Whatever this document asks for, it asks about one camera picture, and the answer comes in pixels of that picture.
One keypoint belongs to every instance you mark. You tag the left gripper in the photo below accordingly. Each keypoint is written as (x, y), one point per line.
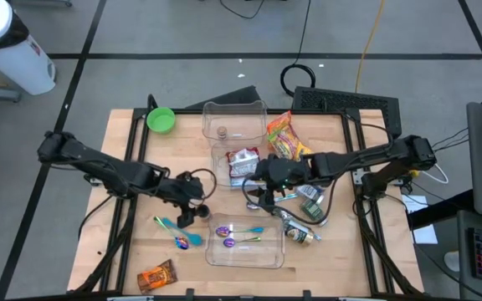
(186, 190)

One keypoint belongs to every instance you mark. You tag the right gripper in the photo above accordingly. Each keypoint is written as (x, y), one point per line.
(283, 171)

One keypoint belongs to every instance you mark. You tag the red ramen noodle packet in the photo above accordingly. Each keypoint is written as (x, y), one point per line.
(243, 163)

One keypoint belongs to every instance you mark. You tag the red snack packet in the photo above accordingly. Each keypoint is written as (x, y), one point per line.
(285, 144)

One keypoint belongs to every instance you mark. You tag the orange brown snack packet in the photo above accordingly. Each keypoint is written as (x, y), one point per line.
(157, 276)

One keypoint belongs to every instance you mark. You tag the small clear spice jar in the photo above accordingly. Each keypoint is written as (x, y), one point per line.
(222, 133)

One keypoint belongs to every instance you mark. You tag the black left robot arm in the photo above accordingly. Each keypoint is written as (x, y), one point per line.
(98, 163)

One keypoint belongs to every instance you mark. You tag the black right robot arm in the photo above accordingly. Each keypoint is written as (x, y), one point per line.
(370, 156)

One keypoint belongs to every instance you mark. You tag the teal bowl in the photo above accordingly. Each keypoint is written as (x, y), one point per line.
(193, 239)

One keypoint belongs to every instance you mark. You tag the white label spice jar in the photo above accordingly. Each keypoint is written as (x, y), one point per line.
(310, 192)

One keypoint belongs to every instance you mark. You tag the green herb spice jar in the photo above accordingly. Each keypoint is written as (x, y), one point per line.
(313, 210)

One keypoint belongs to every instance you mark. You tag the clear plastic bin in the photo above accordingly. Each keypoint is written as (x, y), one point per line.
(220, 167)
(245, 255)
(232, 117)

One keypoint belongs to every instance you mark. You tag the yellow ramen noodle packet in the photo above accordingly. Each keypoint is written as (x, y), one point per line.
(304, 151)

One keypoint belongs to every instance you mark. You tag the green plastic bowl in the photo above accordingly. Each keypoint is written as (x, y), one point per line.
(160, 120)

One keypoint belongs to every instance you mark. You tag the black perforated metal box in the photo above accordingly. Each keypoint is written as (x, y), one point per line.
(350, 102)

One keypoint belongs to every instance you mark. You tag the white paper sheet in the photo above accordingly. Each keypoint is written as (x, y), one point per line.
(421, 234)

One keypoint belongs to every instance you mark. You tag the white computer mouse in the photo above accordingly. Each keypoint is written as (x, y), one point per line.
(452, 261)

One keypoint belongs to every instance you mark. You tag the white trash can black liner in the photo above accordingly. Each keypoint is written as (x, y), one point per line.
(11, 54)

